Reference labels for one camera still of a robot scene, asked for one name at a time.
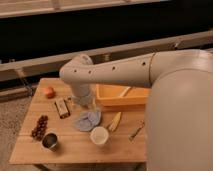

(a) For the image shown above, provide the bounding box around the red apple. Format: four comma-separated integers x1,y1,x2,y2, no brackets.
44,87,55,98

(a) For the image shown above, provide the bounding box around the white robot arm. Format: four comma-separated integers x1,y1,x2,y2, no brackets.
59,49,213,171

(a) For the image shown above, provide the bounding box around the yellow plastic tray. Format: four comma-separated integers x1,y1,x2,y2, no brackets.
96,84,150,106

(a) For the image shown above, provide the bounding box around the white utensil in tray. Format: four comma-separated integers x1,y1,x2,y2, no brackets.
120,87,131,97

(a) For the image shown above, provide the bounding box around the blue cloth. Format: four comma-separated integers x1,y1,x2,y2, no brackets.
74,110,101,132

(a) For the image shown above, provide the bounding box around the brown snack bar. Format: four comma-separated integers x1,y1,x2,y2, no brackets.
55,98,70,119

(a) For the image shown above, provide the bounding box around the white paper cup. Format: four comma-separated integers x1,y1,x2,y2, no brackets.
90,126,109,147

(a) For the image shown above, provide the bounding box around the metal fork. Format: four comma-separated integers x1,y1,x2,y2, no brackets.
129,121,145,141

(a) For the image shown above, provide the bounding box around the wooden table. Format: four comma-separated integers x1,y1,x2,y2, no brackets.
10,78,146,164

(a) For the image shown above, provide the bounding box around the metal cup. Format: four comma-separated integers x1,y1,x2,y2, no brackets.
42,133,58,151

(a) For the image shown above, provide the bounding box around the bunch of dark grapes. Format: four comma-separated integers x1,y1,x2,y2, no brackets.
31,115,48,141

